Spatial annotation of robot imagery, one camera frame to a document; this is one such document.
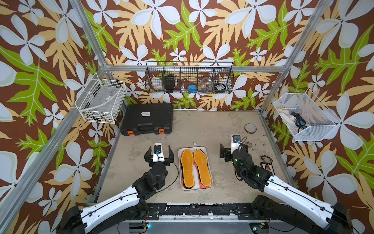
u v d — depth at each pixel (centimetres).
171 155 69
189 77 96
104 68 92
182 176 84
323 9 69
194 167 88
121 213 57
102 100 82
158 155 60
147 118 106
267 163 90
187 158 91
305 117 79
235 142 64
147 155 67
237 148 64
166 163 69
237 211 75
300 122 77
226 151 68
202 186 81
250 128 109
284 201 49
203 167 86
